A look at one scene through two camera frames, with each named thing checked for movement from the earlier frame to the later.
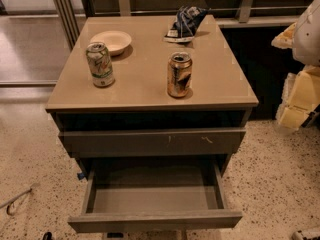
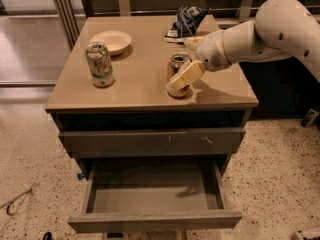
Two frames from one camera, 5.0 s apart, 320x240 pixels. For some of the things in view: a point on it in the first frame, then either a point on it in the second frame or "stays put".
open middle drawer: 147,194 stays put
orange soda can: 179,74 stays put
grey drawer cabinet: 153,108 stays put
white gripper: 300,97 to 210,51
